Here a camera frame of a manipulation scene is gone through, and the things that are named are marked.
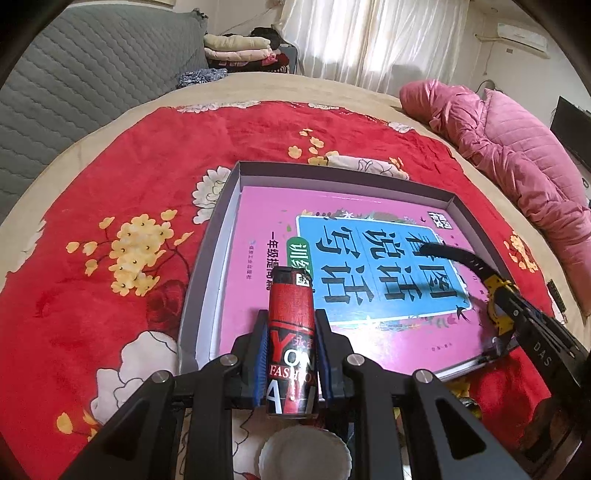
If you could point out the cream folded garment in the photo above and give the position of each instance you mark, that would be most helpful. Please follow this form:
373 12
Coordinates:
235 42

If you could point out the pink folded garment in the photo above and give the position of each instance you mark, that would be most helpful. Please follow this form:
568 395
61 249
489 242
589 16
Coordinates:
240 56

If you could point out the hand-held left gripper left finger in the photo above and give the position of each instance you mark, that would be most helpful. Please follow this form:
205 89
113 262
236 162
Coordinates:
262 364

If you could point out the blue booklet with characters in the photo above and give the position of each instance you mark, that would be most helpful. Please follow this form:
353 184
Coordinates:
277 221

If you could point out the pink quilt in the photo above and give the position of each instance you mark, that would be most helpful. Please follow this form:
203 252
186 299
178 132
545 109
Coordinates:
508 147

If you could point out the white ribbed jar lid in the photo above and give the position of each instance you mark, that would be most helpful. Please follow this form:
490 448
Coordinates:
300 454

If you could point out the blue patterned cloth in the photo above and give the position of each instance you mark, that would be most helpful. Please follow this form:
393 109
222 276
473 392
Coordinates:
201 77

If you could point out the beige bed sheet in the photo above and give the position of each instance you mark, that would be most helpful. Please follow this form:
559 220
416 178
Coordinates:
277 87

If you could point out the dark red folded garment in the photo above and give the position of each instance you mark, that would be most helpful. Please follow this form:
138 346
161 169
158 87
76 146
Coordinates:
272 65

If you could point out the red floral blanket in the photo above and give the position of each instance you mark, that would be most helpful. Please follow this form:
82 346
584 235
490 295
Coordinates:
115 286

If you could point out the grey cardboard box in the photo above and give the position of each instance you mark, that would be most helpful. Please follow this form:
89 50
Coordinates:
203 295

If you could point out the white air conditioner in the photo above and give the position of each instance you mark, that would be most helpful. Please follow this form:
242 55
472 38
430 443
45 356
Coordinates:
521 39

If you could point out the white curtain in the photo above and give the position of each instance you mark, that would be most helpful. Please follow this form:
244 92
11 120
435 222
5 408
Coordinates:
378 41

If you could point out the grey quilted sofa cover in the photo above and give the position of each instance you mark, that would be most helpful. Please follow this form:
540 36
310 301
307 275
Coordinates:
92 69

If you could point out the black gold wristwatch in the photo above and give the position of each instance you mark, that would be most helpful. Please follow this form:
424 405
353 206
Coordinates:
452 253

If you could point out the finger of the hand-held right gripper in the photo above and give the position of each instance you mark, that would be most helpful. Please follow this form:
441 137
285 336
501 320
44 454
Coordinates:
531 309
501 350

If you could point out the black television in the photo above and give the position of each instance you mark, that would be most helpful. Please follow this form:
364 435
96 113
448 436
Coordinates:
572 129

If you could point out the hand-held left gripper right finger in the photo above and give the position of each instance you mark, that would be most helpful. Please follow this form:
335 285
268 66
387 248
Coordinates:
325 369

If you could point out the black garment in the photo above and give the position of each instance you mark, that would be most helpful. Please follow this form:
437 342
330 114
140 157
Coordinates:
268 36

